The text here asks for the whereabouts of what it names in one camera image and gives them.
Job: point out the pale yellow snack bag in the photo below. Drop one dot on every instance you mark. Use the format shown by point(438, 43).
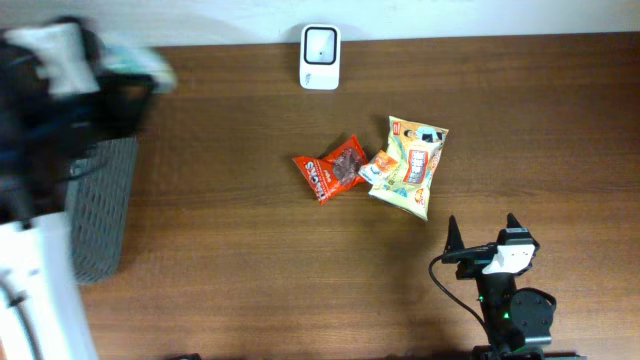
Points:
point(417, 149)

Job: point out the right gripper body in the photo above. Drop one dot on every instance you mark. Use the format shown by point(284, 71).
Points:
point(476, 253)

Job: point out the dark grey plastic basket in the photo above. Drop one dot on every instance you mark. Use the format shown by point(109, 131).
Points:
point(97, 200)

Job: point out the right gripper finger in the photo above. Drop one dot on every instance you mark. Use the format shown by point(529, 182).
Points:
point(512, 222)
point(454, 240)

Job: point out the white barcode scanner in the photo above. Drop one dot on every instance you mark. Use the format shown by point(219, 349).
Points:
point(320, 56)

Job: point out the teal tissue pack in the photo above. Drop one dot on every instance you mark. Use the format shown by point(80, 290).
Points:
point(125, 56)

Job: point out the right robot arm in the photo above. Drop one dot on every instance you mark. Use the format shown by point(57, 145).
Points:
point(516, 321)

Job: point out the small orange white carton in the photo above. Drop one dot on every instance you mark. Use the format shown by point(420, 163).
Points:
point(379, 169)

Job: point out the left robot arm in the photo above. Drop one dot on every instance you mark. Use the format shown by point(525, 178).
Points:
point(59, 100)

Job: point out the orange snack bag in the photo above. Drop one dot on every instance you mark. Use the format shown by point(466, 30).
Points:
point(335, 173)

